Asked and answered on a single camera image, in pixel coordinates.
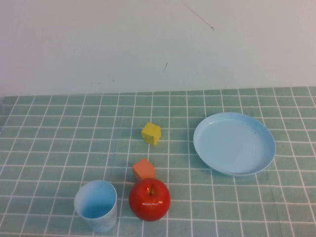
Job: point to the light blue plastic plate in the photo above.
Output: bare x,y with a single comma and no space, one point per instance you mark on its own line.
232,145

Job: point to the orange foam cube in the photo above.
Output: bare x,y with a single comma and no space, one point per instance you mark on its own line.
142,169

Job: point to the light blue plastic cup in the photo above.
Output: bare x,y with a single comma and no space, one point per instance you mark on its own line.
96,206

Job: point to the yellow foam cube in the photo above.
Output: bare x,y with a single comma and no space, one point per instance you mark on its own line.
150,134

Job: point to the green checked tablecloth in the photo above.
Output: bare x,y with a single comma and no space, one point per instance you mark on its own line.
49,148

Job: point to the red apple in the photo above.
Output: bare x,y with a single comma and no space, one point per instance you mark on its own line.
148,207

